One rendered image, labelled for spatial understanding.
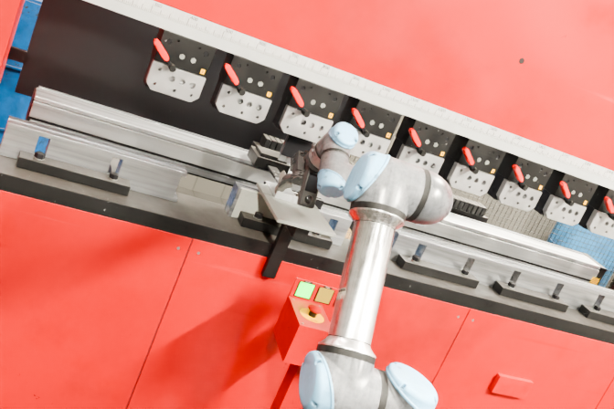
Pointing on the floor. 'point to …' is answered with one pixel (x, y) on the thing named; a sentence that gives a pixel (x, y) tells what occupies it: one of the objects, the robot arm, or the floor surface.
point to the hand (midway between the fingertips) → (287, 195)
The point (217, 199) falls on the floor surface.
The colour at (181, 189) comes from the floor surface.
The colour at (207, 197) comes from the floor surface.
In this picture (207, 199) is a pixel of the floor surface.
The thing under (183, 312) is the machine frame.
